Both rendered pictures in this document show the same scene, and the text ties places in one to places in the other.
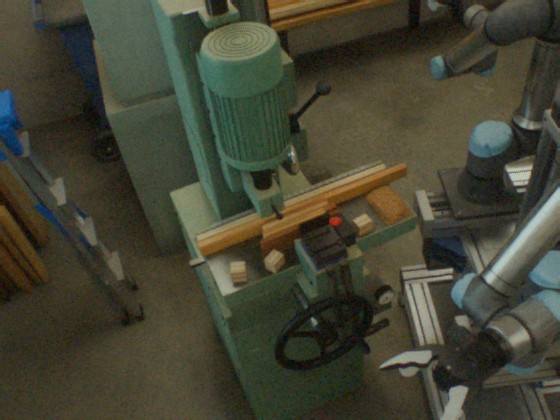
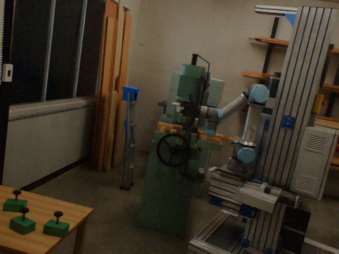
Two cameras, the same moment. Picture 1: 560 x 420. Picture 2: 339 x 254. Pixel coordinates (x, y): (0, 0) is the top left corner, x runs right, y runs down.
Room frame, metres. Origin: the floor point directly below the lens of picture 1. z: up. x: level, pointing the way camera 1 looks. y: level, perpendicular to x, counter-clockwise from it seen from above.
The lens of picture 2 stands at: (-1.67, -1.09, 1.49)
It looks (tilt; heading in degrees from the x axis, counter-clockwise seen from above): 10 degrees down; 24
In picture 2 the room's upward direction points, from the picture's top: 10 degrees clockwise
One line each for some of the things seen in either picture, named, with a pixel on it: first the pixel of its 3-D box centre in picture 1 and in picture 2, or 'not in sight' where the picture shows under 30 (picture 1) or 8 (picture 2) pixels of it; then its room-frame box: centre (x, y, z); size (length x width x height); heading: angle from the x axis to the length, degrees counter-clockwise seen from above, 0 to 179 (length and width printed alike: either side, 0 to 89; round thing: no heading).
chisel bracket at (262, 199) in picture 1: (263, 191); (182, 118); (1.15, 0.05, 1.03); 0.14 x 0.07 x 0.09; 18
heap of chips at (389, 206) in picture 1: (388, 200); (216, 139); (1.15, -0.30, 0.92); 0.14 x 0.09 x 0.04; 18
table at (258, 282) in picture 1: (315, 247); (187, 139); (1.06, -0.07, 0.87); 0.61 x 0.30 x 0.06; 108
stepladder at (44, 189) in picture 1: (67, 224); (128, 138); (1.59, 0.86, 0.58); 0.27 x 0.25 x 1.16; 106
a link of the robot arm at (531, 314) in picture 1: (536, 320); (214, 114); (0.52, -0.42, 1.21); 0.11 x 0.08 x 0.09; 114
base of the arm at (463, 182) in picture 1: (482, 176); not in sight; (1.25, -0.63, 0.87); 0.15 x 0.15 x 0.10
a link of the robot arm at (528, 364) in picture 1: (518, 341); (211, 127); (0.54, -0.42, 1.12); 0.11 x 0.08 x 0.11; 24
